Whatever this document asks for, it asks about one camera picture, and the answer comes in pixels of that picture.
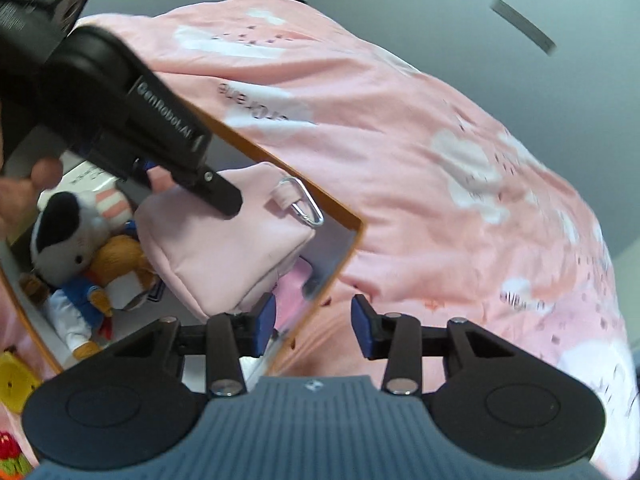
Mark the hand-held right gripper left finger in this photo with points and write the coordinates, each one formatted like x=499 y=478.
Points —
x=264 y=322

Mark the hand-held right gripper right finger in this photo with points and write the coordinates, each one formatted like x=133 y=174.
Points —
x=361 y=327

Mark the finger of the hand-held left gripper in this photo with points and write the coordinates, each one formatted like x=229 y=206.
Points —
x=215 y=190
x=144 y=164

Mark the pink case with navy edge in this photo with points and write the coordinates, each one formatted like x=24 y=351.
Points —
x=295 y=282

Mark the pale pink fabric pouch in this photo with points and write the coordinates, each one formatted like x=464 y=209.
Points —
x=215 y=255

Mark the orange cardboard box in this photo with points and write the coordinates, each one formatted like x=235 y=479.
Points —
x=336 y=252

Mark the sailor plush toy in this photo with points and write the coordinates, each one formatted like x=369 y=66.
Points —
x=55 y=230

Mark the person's left hand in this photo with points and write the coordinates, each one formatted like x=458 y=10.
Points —
x=20 y=200

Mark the white flat box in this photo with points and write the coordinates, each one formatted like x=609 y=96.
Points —
x=85 y=177

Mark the silver carabiner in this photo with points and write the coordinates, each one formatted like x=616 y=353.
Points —
x=312 y=215

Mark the pink printed blanket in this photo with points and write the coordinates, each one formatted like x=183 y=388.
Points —
x=425 y=210

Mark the yellow round toy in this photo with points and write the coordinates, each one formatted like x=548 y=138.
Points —
x=14 y=382

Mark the red green toy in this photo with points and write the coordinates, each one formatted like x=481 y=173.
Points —
x=9 y=452

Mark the grey wall strip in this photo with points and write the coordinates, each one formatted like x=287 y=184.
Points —
x=525 y=26

